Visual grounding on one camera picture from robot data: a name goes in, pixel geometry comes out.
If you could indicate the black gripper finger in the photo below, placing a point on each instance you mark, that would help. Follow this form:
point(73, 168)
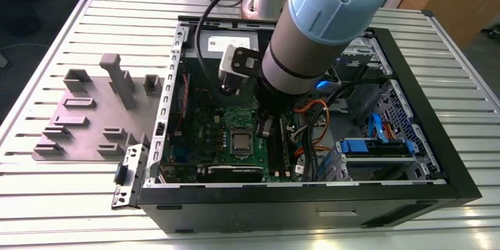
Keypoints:
point(263, 125)

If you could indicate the silver CPU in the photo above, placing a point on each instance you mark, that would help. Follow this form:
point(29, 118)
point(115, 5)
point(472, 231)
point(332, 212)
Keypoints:
point(241, 141)

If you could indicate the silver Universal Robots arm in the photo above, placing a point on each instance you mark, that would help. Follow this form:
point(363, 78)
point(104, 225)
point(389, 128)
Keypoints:
point(304, 42)

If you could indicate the green motherboard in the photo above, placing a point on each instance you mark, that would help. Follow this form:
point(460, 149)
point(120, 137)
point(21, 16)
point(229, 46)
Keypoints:
point(207, 144)

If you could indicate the black graphics card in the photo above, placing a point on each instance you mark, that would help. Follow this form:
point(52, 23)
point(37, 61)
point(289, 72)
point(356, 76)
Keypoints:
point(233, 174)

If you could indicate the grey power supply unit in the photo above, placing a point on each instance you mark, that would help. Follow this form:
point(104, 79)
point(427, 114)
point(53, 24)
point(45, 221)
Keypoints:
point(211, 48)

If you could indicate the hard disk in blue carrier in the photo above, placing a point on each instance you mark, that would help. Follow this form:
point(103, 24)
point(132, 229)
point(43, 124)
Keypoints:
point(355, 147)

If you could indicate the silver metal drive cage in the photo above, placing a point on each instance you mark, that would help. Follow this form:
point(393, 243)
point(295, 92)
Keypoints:
point(363, 54)

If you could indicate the black PC case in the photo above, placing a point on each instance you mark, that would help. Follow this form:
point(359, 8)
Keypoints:
point(273, 212)

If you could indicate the silver metal disk bay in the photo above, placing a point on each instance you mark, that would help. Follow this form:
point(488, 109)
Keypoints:
point(383, 160)

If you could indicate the grey parts rack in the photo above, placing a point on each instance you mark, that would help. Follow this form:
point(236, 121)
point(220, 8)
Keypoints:
point(97, 115)

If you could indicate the silver expansion card bracket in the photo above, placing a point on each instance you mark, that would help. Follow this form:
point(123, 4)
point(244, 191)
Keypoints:
point(132, 156)

